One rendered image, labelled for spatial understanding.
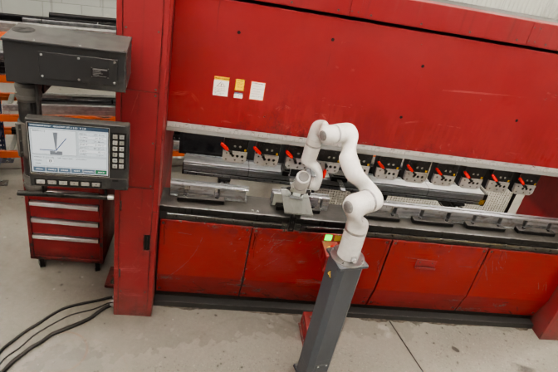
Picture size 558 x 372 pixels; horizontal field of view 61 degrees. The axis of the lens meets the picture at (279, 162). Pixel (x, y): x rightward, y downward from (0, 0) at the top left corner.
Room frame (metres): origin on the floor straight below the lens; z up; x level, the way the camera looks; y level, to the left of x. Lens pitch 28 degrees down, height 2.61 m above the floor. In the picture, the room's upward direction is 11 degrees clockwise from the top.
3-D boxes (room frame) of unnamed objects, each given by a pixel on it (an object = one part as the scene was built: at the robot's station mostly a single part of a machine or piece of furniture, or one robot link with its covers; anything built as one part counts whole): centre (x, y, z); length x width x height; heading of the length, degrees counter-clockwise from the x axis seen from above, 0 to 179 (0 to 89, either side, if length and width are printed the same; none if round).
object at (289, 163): (2.68, -0.11, 1.26); 0.15 x 0.09 x 0.17; 100
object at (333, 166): (2.71, -0.30, 1.26); 0.15 x 0.09 x 0.17; 100
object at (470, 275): (2.76, -0.78, 0.42); 3.00 x 0.21 x 0.83; 100
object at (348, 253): (2.09, -0.47, 1.09); 0.19 x 0.19 x 0.18
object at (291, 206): (2.54, -0.16, 1.00); 0.26 x 0.18 x 0.01; 10
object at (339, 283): (2.09, -0.47, 0.50); 0.18 x 0.18 x 1.00; 25
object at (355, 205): (2.06, -0.45, 1.30); 0.19 x 0.12 x 0.24; 131
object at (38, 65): (2.01, 1.02, 1.53); 0.51 x 0.25 x 0.85; 105
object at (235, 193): (2.59, 0.41, 0.92); 0.50 x 0.06 x 0.10; 100
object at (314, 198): (2.69, -0.19, 0.92); 0.39 x 0.06 x 0.10; 100
